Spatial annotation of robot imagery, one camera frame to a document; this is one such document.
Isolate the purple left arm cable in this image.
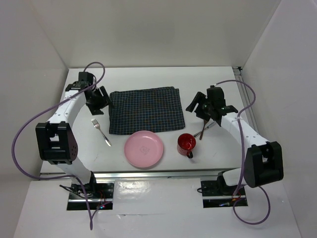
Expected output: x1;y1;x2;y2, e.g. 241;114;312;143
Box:
11;61;106;231

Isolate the aluminium frame rail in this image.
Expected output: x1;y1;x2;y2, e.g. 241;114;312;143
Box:
232;65;273;176

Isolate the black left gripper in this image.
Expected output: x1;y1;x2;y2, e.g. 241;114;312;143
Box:
85;86;113;116

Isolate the pink plate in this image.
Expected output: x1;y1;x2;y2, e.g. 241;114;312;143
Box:
124;130;164;169

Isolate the brown wooden spoon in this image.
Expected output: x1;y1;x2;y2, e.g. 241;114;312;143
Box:
199;120;208;140

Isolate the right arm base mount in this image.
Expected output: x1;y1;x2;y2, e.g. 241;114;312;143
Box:
197;180;248;208

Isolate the dark checked cloth placemat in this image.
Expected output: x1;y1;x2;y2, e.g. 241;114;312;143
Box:
109;87;185;135

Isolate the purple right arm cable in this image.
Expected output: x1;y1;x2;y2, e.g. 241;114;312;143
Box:
214;79;270;225

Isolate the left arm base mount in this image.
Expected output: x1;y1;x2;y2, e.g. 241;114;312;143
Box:
59;182;114;211

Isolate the silver fork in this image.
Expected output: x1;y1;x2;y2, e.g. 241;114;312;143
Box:
91;119;112;147

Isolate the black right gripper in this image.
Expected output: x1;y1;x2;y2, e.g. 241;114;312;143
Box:
185;91;213;121

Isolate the red mug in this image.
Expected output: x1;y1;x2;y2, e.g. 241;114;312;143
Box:
177;133;196;159

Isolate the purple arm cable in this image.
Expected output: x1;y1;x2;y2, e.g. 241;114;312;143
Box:
214;79;270;225
11;61;106;231

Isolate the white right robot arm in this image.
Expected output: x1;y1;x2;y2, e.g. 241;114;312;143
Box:
186;86;284;194

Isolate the silver knife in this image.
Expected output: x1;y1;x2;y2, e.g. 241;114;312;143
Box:
193;121;217;138

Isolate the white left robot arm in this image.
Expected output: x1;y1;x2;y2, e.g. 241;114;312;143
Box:
35;82;112;198

